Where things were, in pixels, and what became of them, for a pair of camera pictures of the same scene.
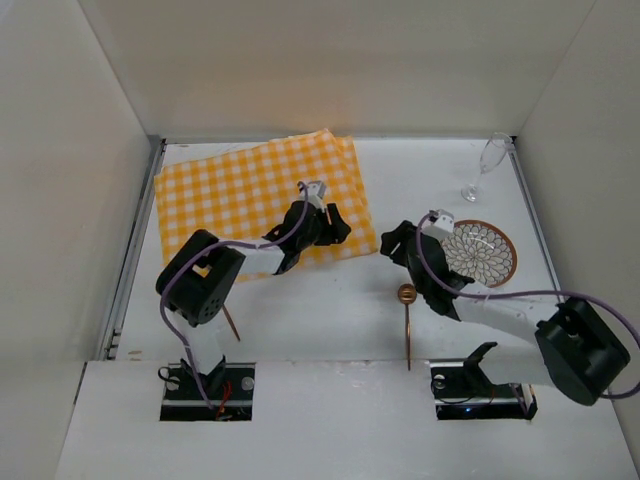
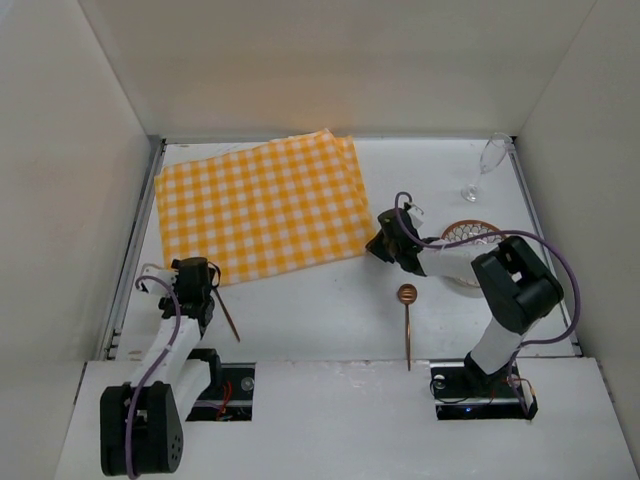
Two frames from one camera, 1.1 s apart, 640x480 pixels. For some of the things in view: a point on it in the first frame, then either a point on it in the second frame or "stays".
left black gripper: x=326 y=226 -> x=201 y=310
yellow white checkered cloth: x=244 y=194 stays
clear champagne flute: x=494 y=153 stays
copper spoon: x=407 y=294 stays
